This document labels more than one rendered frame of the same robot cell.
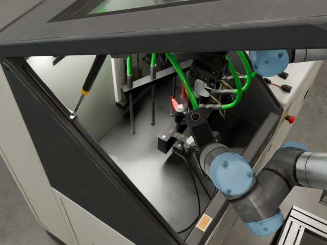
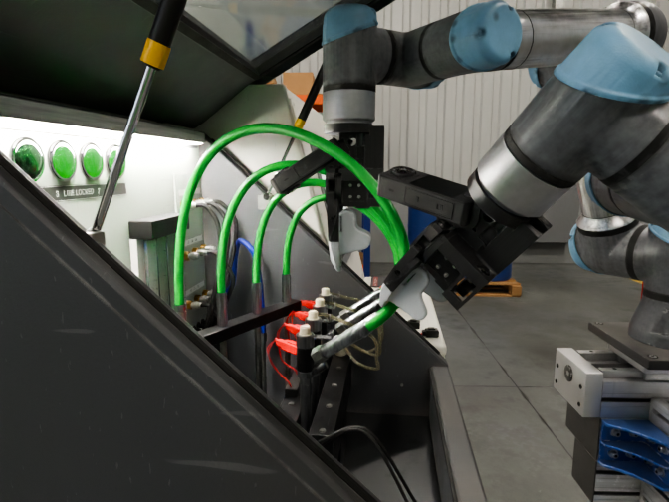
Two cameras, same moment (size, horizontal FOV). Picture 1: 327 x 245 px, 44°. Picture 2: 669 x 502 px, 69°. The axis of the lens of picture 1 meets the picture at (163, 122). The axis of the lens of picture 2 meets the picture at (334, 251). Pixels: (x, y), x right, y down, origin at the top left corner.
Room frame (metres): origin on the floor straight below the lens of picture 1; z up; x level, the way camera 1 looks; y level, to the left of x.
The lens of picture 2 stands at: (0.14, 0.22, 1.37)
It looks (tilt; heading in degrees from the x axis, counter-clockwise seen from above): 10 degrees down; 334
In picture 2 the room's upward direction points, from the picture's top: straight up
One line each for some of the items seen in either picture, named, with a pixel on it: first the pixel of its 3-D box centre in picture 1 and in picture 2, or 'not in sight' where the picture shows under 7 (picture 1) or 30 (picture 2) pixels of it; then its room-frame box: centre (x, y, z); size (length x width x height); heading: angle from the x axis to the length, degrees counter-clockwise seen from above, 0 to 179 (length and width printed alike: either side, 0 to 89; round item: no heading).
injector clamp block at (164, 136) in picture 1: (193, 124); (317, 421); (0.92, -0.11, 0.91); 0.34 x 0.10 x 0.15; 148
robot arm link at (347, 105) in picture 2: not in sight; (348, 110); (0.78, -0.11, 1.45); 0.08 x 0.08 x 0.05
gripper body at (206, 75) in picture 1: (208, 61); (353, 167); (0.78, -0.11, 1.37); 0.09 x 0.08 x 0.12; 58
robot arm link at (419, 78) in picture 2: not in sight; (414, 58); (0.77, -0.21, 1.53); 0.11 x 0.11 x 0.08; 4
